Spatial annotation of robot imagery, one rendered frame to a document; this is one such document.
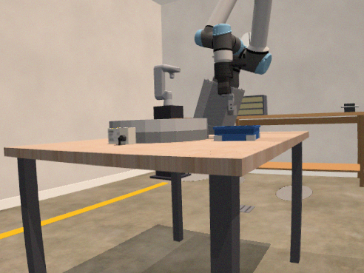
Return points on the blue crate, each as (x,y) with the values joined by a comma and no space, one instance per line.
(237,133)

